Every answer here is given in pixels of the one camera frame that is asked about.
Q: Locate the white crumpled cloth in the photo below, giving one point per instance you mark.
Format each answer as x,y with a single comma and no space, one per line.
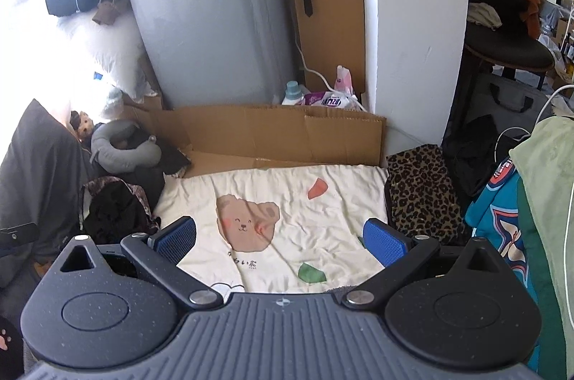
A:
483,16

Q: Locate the small teddy bear plush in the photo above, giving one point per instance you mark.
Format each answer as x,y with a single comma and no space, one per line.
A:
83,124

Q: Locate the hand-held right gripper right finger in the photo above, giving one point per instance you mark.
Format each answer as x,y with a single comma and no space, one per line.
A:
385,243

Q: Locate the cream bear print blanket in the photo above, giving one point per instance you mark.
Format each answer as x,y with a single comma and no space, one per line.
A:
287,200

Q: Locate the black cloth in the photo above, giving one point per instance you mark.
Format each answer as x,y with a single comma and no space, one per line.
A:
172,158

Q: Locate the grey washing machine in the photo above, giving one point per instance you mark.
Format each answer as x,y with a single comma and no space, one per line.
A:
202,39

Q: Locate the white fluffy pillow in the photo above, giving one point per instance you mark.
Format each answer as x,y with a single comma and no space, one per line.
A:
107,48

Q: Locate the clear plastic bag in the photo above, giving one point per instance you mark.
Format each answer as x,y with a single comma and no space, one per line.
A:
113,99

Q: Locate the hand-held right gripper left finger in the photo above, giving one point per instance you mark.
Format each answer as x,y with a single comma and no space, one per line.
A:
177,238

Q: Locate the flattened brown cardboard sheet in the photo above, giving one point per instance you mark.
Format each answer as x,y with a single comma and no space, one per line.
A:
269,133

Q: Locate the black floral lace garment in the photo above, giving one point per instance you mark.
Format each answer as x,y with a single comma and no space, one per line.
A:
116,209

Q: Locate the grey neck pillow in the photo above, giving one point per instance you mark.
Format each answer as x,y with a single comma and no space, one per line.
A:
112,151

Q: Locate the pink bottle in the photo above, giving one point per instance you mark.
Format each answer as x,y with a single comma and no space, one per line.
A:
344,79

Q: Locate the leopard print skirt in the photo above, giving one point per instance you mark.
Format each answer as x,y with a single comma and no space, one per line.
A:
421,191

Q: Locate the black paw print slipper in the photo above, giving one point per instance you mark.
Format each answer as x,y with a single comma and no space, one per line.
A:
9,348

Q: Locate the light green garment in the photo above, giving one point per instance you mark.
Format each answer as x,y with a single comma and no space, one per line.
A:
551,191

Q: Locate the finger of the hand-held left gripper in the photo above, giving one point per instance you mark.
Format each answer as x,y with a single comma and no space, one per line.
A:
20,235

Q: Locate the white teal detergent bottle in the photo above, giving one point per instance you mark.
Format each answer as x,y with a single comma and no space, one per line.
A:
292,95

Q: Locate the black round stool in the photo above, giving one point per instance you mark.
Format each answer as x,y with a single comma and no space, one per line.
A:
511,48

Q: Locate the teal jacket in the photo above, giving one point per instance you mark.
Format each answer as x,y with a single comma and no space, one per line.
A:
497,218

